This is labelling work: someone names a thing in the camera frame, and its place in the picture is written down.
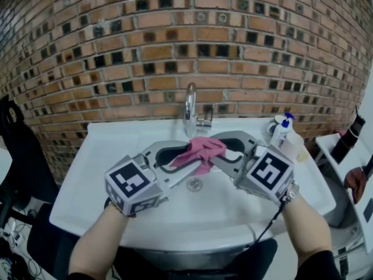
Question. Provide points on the metal sink drain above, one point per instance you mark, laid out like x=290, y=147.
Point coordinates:
x=194, y=184

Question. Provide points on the white toilet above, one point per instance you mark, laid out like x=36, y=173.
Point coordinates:
x=344, y=209

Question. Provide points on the silver wristwatch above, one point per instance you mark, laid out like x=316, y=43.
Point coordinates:
x=291, y=194

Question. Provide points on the person's left forearm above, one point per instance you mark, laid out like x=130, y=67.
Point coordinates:
x=96, y=244

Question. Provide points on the white power strip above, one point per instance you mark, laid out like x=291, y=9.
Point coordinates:
x=17, y=238

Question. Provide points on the black tumbler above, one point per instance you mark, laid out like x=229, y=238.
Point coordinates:
x=357, y=124

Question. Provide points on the chrome faucet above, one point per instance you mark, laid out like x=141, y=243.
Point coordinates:
x=190, y=109

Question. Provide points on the grey upright device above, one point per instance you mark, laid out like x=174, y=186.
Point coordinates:
x=368, y=168

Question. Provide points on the white sink basin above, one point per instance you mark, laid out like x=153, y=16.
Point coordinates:
x=96, y=168

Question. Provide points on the black right sleeve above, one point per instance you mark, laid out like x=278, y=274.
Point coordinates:
x=317, y=267

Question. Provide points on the black office chair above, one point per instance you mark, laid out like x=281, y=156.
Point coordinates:
x=23, y=162

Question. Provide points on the white shelf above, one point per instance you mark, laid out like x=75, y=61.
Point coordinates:
x=326, y=147

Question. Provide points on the white plastic cup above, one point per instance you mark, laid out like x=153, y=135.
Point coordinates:
x=294, y=144

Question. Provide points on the person's right forearm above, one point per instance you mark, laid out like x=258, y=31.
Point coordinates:
x=309, y=232

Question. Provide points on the white round table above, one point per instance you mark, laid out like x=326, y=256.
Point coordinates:
x=4, y=168

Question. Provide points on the black square panel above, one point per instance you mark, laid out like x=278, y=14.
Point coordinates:
x=368, y=211

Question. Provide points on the white blue pump bottle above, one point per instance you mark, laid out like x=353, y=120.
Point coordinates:
x=278, y=133

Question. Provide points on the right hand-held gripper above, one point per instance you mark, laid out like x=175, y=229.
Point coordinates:
x=271, y=171

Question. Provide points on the pale soap bar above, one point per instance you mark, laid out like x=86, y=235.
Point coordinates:
x=302, y=157

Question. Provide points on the pink cloth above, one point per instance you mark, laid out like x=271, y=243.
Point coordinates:
x=201, y=153

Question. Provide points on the black left sleeve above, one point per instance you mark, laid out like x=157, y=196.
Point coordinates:
x=90, y=276

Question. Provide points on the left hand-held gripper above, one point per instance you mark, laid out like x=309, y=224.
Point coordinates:
x=131, y=182

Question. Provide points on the black sleeve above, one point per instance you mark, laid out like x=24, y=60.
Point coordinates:
x=317, y=267
x=90, y=276

